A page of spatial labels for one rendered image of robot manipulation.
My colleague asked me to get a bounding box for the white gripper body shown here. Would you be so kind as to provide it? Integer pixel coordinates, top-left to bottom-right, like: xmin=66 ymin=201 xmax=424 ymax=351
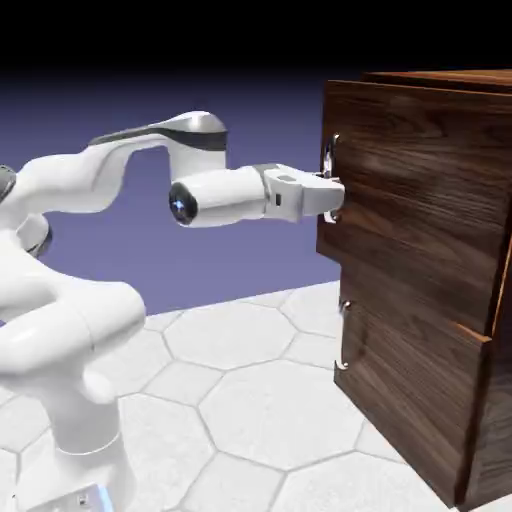
xmin=300 ymin=175 xmax=346 ymax=217

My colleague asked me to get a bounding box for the curved silver door handle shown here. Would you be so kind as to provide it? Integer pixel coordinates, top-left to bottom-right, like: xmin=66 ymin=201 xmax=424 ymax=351
xmin=334 ymin=299 xmax=352 ymax=371
xmin=319 ymin=133 xmax=342 ymax=224

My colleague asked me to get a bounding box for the large dark wood door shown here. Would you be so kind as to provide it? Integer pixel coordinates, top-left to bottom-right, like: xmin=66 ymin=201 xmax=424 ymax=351
xmin=315 ymin=79 xmax=512 ymax=336

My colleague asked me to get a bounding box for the dark wood cabinet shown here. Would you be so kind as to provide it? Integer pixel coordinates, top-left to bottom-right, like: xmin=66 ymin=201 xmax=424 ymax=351
xmin=315 ymin=68 xmax=512 ymax=510

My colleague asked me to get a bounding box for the small dark wood door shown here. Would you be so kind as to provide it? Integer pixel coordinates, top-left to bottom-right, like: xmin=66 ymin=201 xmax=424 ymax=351
xmin=334 ymin=263 xmax=492 ymax=508

